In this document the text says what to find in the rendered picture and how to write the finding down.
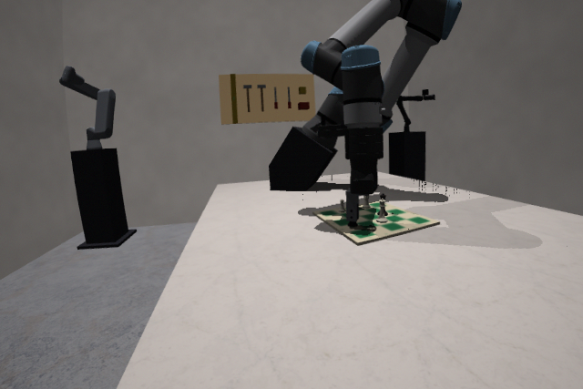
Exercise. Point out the green and cream chessboard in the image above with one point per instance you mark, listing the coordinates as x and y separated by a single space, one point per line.
399 222

